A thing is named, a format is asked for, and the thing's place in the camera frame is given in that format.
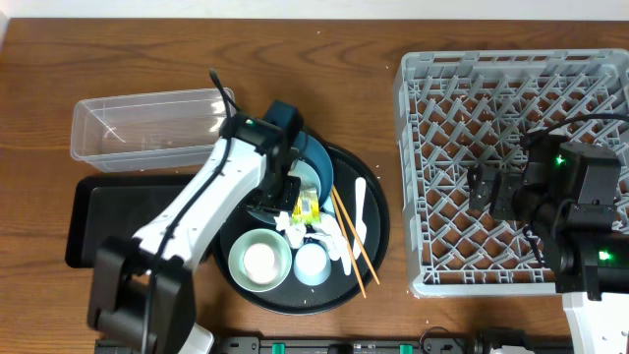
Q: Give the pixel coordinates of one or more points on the black rectangular tray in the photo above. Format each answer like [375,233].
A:
[116,205]

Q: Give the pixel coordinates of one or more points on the wooden chopstick left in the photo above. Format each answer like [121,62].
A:
[340,220]

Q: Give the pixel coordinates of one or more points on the round black tray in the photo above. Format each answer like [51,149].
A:
[292,297]

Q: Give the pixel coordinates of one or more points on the light blue cup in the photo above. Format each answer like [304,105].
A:
[312,265]

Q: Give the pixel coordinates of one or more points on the black rail with green clips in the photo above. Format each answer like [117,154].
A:
[436,340]

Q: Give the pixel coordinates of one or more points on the mint green bowl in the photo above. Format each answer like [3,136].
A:
[283,254]

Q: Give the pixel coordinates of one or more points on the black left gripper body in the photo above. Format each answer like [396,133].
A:
[280,195]

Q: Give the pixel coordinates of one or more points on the light blue spoon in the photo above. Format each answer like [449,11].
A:
[346,263]

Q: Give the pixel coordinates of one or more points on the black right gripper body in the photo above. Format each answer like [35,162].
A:
[506,182]

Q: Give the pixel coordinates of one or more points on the white plastic knife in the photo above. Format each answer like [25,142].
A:
[361,228]

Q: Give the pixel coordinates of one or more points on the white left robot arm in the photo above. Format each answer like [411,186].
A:
[142,291]

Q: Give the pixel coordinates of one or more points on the pink cup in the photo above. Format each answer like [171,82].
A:
[260,263]

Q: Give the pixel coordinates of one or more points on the dark blue bowl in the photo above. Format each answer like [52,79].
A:
[308,149]

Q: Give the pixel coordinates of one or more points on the light blue small plate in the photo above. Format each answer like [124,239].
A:
[307,175]

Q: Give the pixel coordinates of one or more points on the white tissue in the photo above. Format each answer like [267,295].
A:
[323,239]
[293,233]

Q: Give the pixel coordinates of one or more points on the grey dishwasher rack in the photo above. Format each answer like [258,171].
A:
[456,110]

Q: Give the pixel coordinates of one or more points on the clear plastic waste bin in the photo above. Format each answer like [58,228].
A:
[147,131]

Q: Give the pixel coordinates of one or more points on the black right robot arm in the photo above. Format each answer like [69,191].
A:
[565,195]

